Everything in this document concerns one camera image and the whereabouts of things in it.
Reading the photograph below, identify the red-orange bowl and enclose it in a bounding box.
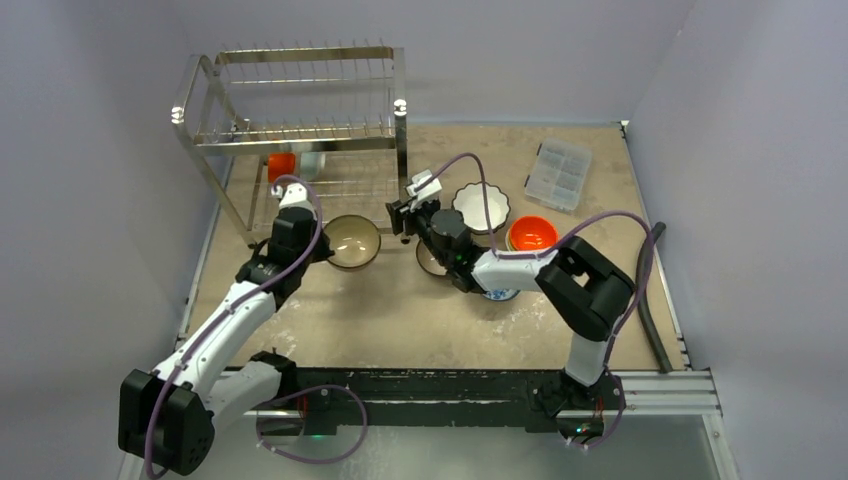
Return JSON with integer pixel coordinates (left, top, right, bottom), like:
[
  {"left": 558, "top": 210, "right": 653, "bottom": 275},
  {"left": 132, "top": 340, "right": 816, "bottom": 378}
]
[
  {"left": 510, "top": 215, "right": 560, "bottom": 251},
  {"left": 266, "top": 152, "right": 297, "bottom": 184}
]

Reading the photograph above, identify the teal blue bowl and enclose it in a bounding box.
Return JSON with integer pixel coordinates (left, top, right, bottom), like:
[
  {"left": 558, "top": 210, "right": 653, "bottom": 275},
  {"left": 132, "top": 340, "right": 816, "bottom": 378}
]
[{"left": 415, "top": 240, "right": 447, "bottom": 277}]

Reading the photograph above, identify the brown speckled bowl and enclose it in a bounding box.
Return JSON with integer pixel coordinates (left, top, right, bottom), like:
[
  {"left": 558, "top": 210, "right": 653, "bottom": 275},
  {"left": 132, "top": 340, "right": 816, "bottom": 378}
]
[{"left": 323, "top": 215, "right": 382, "bottom": 271}]

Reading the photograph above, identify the lime green bowl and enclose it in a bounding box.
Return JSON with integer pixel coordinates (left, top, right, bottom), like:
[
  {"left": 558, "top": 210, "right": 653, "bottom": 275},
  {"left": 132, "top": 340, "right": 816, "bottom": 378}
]
[{"left": 505, "top": 228, "right": 519, "bottom": 252}]

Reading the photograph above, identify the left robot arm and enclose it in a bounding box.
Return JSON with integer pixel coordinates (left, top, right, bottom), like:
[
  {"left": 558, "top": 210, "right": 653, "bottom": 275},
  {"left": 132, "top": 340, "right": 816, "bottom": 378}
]
[{"left": 118, "top": 206, "right": 333, "bottom": 479}]

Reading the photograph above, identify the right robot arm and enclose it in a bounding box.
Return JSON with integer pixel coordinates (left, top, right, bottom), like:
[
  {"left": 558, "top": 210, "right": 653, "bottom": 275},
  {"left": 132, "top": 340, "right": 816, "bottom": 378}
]
[{"left": 386, "top": 200, "right": 645, "bottom": 407}]

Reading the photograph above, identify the pale green bowl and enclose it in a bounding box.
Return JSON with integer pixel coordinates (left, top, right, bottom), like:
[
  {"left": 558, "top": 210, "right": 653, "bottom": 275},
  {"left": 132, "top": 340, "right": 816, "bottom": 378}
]
[{"left": 299, "top": 152, "right": 326, "bottom": 182}]

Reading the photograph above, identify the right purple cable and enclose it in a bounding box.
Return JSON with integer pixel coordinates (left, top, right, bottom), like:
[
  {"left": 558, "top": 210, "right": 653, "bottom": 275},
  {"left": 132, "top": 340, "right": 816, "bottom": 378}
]
[{"left": 413, "top": 152, "right": 657, "bottom": 452}]

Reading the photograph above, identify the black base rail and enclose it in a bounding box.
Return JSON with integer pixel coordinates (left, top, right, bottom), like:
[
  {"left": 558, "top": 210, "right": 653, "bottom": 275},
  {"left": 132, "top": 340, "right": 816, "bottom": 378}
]
[{"left": 271, "top": 367, "right": 625, "bottom": 438}]

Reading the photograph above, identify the metal two-tier dish rack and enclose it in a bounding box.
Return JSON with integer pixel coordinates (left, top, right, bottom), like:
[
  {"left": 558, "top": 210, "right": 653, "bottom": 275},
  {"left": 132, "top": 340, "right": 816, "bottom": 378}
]
[{"left": 171, "top": 43, "right": 409, "bottom": 245}]

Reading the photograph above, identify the white blue floral bowl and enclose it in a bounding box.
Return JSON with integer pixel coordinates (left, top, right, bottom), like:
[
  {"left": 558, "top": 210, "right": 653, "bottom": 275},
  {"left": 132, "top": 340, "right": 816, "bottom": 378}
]
[{"left": 482, "top": 289, "right": 521, "bottom": 302}]

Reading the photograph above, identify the clear plastic organizer box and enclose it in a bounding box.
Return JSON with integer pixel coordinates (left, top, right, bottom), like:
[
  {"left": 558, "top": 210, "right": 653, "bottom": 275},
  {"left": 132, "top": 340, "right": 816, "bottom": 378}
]
[{"left": 524, "top": 138, "right": 593, "bottom": 212}]

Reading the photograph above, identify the black hose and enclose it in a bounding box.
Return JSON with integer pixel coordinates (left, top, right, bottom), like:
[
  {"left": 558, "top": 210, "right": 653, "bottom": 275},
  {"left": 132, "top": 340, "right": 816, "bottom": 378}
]
[{"left": 635, "top": 221, "right": 676, "bottom": 374}]

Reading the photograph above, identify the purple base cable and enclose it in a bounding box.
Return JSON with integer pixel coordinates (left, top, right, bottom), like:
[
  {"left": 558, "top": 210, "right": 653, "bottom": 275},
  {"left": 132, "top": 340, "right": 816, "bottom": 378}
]
[{"left": 254, "top": 384, "right": 369, "bottom": 466}]

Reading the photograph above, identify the white fluted bowl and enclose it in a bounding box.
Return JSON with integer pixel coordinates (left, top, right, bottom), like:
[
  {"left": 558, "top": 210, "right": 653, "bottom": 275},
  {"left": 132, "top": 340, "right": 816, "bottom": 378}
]
[
  {"left": 451, "top": 182, "right": 511, "bottom": 234},
  {"left": 469, "top": 223, "right": 506, "bottom": 235}
]

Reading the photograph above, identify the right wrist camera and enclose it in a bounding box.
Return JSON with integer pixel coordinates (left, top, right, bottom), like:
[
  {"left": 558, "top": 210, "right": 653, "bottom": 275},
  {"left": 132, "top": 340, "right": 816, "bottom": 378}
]
[{"left": 406, "top": 169, "right": 442, "bottom": 212}]

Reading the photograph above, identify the aluminium frame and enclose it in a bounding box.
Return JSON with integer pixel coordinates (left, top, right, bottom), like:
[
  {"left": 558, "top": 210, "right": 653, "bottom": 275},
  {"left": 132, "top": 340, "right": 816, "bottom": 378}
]
[{"left": 120, "top": 358, "right": 738, "bottom": 479}]

